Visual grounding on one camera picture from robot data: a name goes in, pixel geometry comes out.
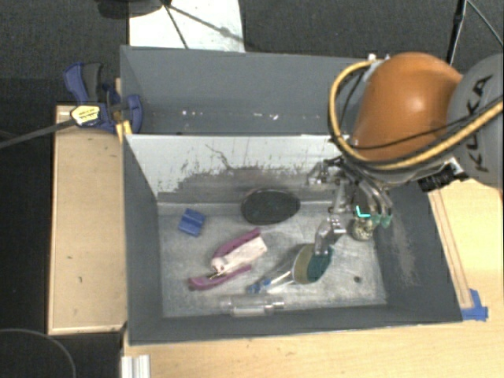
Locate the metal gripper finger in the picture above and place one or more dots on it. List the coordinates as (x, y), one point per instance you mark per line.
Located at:
(326, 172)
(325, 238)

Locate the small speckled round object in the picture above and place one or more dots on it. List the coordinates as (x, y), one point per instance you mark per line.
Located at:
(362, 230)

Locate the green and yellow round sponge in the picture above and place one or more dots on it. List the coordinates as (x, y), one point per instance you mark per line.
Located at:
(305, 268)

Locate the black oval object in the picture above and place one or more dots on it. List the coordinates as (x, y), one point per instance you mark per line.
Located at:
(269, 207)

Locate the purple and white hand tool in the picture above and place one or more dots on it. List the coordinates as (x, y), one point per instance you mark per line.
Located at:
(240, 252)

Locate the clear glass tube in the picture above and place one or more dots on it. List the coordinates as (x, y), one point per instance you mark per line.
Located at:
(252, 304)

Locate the grey metal bin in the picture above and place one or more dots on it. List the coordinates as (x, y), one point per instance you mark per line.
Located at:
(220, 93)

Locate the small blue block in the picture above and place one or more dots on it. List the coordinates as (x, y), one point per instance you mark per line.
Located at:
(191, 222)

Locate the pale wood flat board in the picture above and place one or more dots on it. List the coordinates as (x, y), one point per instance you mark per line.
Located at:
(86, 227)

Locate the black cylinder on white bracket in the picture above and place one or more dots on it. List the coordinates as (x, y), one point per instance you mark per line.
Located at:
(435, 182)

